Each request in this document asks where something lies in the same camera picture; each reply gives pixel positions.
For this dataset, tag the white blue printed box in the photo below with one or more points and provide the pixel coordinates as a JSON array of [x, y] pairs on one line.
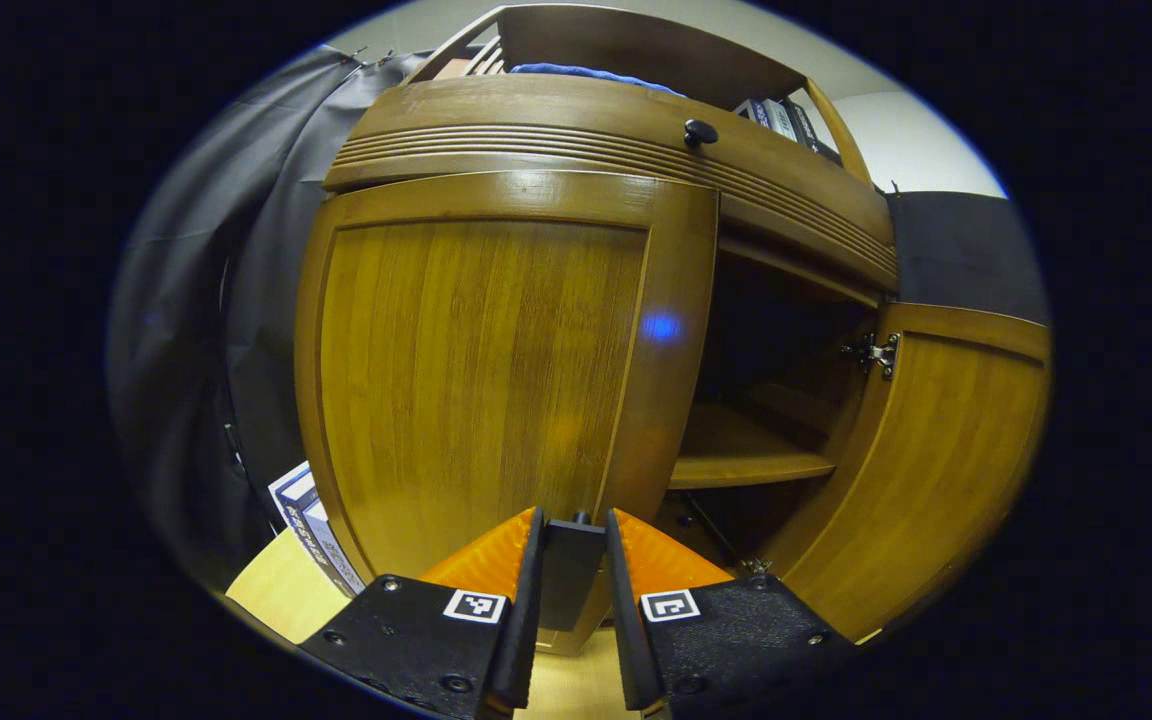
[[311, 530]]

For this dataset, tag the wooden inner cabinet shelf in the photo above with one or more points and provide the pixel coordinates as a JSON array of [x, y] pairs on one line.
[[736, 455]]

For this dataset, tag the blue folded towel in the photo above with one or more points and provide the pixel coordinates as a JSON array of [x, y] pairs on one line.
[[576, 71]]

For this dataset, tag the black round drawer knob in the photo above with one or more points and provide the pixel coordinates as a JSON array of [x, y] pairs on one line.
[[701, 132]]

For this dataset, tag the metal door hinge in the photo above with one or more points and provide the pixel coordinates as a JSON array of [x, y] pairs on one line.
[[756, 565], [876, 355]]

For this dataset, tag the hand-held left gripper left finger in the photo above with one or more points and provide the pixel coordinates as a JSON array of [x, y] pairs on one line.
[[521, 650]]

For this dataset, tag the black spine book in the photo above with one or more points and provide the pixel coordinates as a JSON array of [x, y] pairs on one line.
[[816, 135]]

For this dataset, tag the black backdrop cloth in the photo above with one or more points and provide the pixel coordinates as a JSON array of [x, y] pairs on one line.
[[186, 300]]

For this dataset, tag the wooden cabinet drawer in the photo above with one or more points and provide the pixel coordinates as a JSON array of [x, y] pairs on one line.
[[536, 105]]

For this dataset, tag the pale spine book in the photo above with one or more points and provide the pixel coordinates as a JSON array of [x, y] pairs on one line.
[[781, 120]]

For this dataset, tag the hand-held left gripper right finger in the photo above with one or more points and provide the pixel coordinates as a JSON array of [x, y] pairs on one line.
[[631, 650]]

